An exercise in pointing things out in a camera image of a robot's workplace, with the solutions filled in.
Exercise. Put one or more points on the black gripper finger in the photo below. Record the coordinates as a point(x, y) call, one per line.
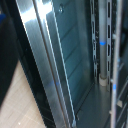
point(6, 63)

